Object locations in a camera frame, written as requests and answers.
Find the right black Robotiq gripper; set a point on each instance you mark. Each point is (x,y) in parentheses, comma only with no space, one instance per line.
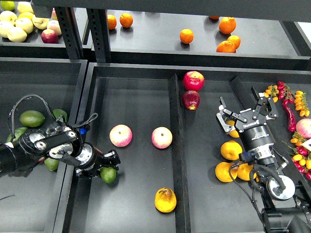
(253,130)

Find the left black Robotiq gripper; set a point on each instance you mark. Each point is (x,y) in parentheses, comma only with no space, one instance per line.
(91,160)

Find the green avocado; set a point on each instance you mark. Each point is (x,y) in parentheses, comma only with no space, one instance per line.
(108,174)

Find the yellow pear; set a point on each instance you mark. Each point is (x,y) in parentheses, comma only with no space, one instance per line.
(222,172)
(165,200)

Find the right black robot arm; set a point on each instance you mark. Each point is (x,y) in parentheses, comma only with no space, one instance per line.
(287,204)

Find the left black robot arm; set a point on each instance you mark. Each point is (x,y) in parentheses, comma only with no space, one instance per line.
(59,141)

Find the left pink apple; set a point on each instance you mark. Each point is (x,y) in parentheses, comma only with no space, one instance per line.
(120,135)

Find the red chili pepper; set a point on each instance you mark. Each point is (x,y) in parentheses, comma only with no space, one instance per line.
(290,115)

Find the pink apple at right edge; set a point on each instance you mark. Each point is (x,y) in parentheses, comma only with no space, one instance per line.
(303,127)

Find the bright red apple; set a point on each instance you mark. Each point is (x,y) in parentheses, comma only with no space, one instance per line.
(193,80)

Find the front orange on shelf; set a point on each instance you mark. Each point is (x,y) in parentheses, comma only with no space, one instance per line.
(226,46)

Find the black left tray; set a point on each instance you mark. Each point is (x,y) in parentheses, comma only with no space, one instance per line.
(32,204)

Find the black tray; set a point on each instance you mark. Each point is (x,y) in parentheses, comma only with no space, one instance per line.
(145,98)
(32,204)

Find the black centre tray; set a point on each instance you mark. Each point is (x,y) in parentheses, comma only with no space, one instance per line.
(145,98)

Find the large orange on shelf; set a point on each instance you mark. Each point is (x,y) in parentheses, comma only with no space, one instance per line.
(227,25)

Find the orange on shelf centre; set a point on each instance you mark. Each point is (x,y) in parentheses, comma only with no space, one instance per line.
(186,36)

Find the dark red apple on shelf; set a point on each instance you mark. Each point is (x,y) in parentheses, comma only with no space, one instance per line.
(49,36)

